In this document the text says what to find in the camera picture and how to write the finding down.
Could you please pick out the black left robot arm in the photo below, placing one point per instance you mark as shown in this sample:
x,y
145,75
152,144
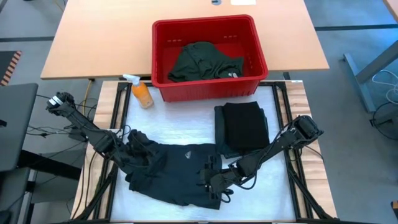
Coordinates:
x,y
84,124

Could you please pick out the wooden desk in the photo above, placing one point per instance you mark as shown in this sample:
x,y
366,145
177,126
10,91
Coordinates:
x,y
102,37
394,6

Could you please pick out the black t-shirt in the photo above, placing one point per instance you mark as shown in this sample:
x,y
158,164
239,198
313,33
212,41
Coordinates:
x,y
180,177

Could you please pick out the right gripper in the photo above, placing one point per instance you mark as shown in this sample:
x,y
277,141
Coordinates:
x,y
220,180

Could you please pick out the hazard-striped floor mat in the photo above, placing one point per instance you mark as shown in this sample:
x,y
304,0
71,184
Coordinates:
x,y
11,67

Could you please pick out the red plastic bin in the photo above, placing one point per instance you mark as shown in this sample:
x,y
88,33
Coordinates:
x,y
161,40

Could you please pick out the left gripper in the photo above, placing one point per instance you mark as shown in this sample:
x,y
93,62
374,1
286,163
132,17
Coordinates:
x,y
143,161

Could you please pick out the dark green polo shirt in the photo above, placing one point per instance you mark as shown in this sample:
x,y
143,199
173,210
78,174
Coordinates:
x,y
202,62

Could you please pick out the white paper sheet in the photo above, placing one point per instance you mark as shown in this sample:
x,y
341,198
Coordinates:
x,y
243,2

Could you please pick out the grey table leg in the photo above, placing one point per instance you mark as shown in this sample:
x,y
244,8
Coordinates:
x,y
357,77

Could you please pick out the orange spray bottle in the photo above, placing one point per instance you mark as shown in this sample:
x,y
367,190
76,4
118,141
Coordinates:
x,y
142,93

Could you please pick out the dark blue jeans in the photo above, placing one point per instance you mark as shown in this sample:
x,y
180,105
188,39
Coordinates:
x,y
218,130

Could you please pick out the black aluminium table frame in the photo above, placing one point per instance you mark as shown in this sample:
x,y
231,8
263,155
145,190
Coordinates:
x,y
122,85

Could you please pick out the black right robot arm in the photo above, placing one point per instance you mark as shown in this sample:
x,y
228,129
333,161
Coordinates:
x,y
280,143

